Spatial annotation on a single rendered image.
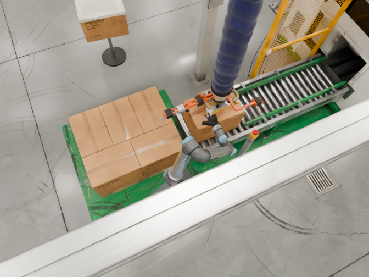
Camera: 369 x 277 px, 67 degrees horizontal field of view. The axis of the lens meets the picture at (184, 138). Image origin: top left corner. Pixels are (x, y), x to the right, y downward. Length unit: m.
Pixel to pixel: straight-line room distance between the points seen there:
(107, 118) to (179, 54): 1.86
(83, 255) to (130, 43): 4.71
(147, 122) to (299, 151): 3.06
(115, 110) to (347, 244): 3.45
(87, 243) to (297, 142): 0.42
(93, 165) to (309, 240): 2.87
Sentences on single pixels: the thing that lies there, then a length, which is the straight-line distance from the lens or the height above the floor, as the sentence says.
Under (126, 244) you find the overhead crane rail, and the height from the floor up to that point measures 3.21.
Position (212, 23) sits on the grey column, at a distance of 3.68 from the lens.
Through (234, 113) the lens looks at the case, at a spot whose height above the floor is 0.95.
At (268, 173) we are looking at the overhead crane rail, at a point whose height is 3.21.
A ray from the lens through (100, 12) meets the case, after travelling 4.11.
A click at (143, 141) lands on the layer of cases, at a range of 3.45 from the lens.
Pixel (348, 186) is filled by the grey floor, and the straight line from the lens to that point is 4.53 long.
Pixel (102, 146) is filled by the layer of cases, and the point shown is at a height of 0.54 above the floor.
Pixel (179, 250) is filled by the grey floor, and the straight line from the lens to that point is 3.70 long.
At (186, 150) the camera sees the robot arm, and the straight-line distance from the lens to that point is 2.33.
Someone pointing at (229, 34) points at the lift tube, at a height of 2.14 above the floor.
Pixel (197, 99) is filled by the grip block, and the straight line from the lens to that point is 2.88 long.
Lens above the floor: 3.70
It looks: 66 degrees down
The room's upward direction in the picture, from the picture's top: 6 degrees clockwise
